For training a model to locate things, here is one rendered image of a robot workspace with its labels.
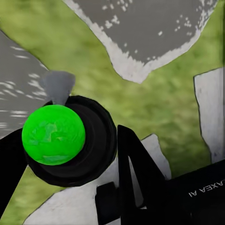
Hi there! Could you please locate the insectifuge atomizer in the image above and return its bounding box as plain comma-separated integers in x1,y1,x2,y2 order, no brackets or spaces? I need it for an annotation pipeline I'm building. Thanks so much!
22,70,118,188

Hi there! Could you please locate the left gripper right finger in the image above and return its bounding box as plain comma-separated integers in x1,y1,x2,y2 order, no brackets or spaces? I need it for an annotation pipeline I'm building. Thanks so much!
116,125,196,225

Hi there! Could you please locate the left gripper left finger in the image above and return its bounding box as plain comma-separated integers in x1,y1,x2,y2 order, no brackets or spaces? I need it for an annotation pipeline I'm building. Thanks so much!
0,128,28,218

